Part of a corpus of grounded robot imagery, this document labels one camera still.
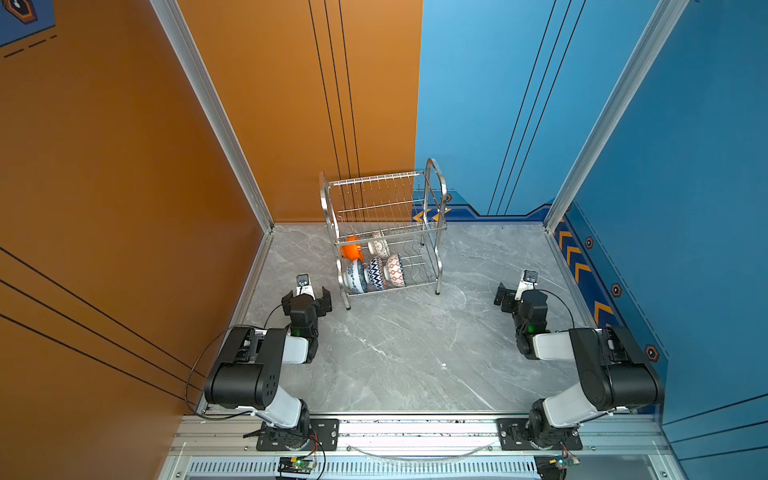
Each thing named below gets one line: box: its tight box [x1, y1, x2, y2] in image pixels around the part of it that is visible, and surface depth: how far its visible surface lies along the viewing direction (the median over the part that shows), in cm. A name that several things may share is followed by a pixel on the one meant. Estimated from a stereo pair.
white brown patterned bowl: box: [367, 239, 390, 257], surface depth 99 cm
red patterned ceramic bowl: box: [364, 257, 385, 290], surface depth 91 cm
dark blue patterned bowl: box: [383, 254, 407, 287], surface depth 93 cm
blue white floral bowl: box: [346, 259, 368, 294], surface depth 91 cm
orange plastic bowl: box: [341, 232, 364, 263], surface depth 98 cm
